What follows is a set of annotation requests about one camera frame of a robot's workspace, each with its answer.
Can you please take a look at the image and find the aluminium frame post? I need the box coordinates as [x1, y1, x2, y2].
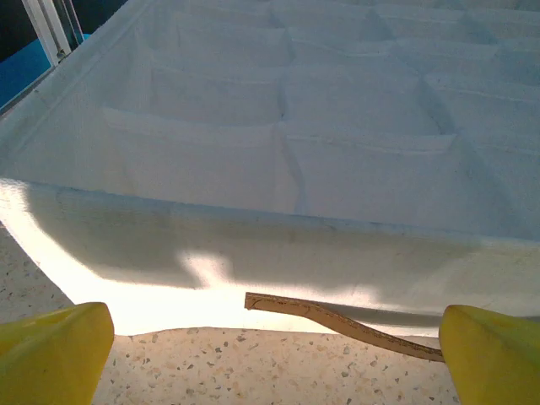
[20, 0, 84, 67]

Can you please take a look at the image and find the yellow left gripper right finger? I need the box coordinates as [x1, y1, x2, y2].
[438, 304, 540, 405]

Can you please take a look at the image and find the white fabric compartment organizer box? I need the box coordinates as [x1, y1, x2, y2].
[0, 0, 540, 341]

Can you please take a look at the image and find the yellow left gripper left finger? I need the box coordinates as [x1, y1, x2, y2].
[0, 301, 115, 405]

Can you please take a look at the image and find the brown strap handle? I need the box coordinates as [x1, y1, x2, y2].
[244, 292, 446, 363]

